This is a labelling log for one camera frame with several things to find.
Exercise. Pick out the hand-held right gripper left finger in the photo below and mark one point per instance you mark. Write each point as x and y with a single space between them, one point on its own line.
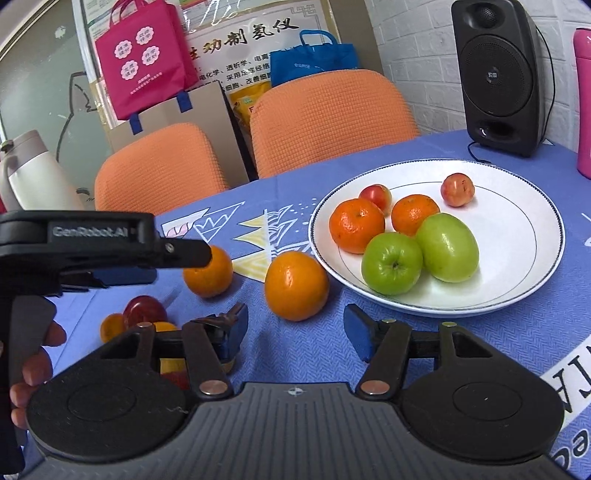
238 323

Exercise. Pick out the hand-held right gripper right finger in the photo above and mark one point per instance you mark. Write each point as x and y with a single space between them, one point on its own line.
358 332

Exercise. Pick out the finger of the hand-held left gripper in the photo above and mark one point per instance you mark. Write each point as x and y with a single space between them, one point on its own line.
129 276
187 254

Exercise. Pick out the smooth orange tangerine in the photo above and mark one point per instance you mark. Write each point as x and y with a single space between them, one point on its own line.
210 277
295 286

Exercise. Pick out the green apple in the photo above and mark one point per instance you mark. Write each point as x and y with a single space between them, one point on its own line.
447 247
391 263

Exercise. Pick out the dark orange tangerine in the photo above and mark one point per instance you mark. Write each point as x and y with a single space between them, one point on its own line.
356 225
414 214

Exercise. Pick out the small reddish plum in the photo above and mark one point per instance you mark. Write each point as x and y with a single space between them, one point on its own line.
376 194

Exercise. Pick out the pinkish red plum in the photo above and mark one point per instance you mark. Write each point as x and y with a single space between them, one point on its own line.
457 189

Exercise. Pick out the white plate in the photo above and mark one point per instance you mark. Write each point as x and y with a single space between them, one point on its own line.
512 249

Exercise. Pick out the person's left hand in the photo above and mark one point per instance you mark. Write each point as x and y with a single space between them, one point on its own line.
39 371

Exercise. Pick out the blue printed tablecloth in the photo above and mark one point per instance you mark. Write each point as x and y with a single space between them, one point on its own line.
295 350

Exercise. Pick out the white thermos jug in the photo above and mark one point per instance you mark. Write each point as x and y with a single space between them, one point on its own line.
32 175

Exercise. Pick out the orange chair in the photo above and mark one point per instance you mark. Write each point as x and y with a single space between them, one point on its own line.
328 124
161 170

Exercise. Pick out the yellow packet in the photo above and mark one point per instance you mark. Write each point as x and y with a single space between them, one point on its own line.
244 104

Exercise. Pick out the magenta tote bag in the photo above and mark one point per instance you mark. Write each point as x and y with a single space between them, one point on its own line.
138 60

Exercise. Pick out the blue shopping bag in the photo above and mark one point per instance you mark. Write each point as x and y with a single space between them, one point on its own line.
314 62

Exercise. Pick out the black speaker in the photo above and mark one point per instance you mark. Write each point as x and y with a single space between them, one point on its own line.
494 78

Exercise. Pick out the pink bottle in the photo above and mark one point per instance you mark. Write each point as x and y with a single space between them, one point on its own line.
582 101

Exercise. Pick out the wall poster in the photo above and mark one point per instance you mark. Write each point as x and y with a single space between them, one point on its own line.
258 50

